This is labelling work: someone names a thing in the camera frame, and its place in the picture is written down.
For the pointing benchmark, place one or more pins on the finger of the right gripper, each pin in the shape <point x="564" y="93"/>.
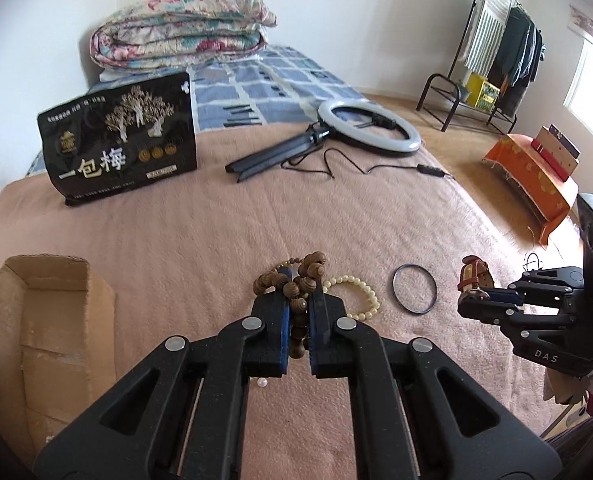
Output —
<point x="506" y="311"/>
<point x="514" y="293"/>

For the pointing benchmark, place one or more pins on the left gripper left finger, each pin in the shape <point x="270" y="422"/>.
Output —
<point x="180" y="412"/>

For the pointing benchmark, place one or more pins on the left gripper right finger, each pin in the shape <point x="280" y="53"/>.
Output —
<point x="416" y="413"/>

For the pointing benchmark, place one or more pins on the wristwatch with leather strap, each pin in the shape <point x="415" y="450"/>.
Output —
<point x="475" y="278"/>

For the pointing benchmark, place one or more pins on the thin blue bangle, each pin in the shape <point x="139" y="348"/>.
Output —
<point x="414" y="288"/>

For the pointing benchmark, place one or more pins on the orange covered side table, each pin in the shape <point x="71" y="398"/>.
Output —
<point x="552" y="197"/>

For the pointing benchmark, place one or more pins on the books on side table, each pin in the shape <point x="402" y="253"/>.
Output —
<point x="557" y="150"/>

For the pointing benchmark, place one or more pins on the cardboard box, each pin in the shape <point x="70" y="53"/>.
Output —
<point x="57" y="353"/>

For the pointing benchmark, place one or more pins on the yellow box on rack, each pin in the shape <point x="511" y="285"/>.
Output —
<point x="482" y="94"/>

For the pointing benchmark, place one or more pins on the black clothes rack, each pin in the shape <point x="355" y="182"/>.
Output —
<point x="452" y="92"/>

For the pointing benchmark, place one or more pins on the hanging clothes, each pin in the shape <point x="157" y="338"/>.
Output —
<point x="504" y="46"/>

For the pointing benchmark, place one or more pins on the black snack bag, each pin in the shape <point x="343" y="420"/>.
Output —
<point x="119" y="139"/>

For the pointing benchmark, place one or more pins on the blue checkered bedsheet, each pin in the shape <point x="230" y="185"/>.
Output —
<point x="280" y="84"/>

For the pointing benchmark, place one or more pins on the folded floral quilt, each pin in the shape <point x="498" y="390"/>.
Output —
<point x="155" y="34"/>

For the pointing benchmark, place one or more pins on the ring light with tripod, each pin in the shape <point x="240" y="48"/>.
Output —
<point x="360" y="123"/>

